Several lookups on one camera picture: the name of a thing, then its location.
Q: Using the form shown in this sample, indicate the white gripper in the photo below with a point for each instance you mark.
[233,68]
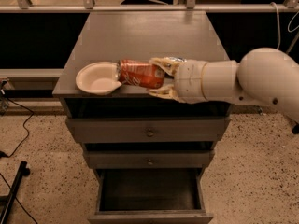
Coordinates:
[188,80]

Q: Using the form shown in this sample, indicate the red crushed coke can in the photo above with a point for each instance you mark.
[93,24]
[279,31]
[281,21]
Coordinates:
[141,74]

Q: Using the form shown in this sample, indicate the white paper bowl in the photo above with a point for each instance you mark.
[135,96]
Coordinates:
[99,78]

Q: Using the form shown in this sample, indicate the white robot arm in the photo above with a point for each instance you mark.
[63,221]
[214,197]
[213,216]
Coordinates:
[264,76]

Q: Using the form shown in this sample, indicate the top grey drawer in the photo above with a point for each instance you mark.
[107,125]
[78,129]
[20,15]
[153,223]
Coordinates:
[147,130]

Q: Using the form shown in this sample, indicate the grey drawer cabinet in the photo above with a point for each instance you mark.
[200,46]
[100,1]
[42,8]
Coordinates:
[137,35]

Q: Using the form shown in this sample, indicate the middle grey drawer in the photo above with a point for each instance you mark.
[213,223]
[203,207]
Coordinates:
[147,159]

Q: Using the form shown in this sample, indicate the bottom grey open drawer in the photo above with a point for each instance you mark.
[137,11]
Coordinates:
[150,196]

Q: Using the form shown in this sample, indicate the black stand leg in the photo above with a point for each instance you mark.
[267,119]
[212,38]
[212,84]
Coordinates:
[7,201]

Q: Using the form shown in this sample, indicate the metal railing frame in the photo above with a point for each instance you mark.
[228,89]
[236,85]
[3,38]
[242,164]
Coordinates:
[146,2]

